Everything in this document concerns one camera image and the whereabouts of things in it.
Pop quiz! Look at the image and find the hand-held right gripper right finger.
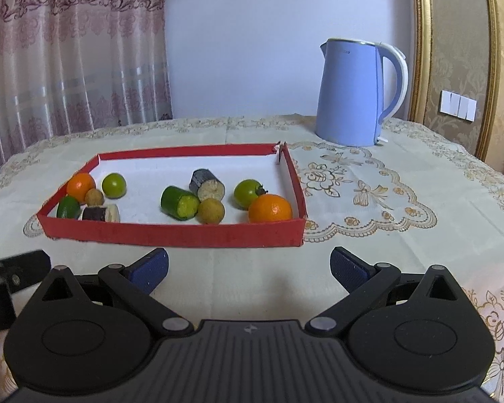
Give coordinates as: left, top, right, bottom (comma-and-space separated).
304, 247, 467, 337

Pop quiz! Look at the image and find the blue electric kettle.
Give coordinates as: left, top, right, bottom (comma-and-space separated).
315, 38, 409, 147

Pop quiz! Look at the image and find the pink patterned curtain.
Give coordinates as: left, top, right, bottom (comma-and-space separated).
0, 0, 174, 177

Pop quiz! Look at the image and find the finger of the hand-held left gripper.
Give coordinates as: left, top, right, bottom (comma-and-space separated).
0, 250, 52, 297

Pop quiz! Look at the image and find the red cardboard tray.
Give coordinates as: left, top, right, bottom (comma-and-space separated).
36, 143, 308, 249

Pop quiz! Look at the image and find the green lime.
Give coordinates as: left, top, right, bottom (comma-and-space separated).
101, 173, 127, 198

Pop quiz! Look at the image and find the green cucumber piece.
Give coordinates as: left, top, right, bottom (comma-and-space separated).
160, 185, 201, 221
56, 195, 82, 220

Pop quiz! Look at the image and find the green tomato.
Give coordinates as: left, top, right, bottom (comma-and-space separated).
234, 179, 268, 211

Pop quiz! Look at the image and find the white light switch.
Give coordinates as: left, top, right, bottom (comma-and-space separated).
440, 89, 477, 122

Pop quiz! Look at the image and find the dark eggplant piece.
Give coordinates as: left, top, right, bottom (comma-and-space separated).
81, 204, 121, 222
189, 169, 226, 202

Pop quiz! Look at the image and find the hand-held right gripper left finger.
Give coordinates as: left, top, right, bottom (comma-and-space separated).
36, 248, 195, 337

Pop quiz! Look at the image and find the orange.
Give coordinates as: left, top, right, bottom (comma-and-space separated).
248, 193, 293, 224
66, 172, 97, 200

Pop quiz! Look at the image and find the gold wall panel frame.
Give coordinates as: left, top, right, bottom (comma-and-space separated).
409, 0, 504, 162

